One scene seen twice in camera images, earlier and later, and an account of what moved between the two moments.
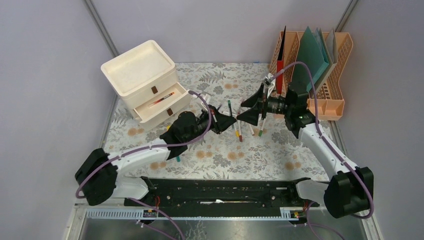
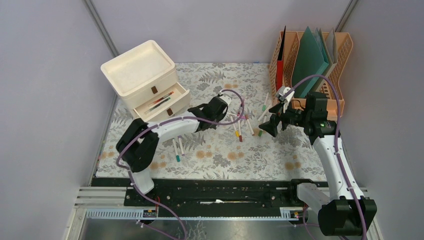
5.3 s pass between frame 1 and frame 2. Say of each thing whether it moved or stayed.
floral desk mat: stayed
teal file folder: stayed
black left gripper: moved
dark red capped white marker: stayed
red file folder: stayed
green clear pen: moved
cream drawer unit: stayed
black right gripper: moved
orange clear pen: stayed
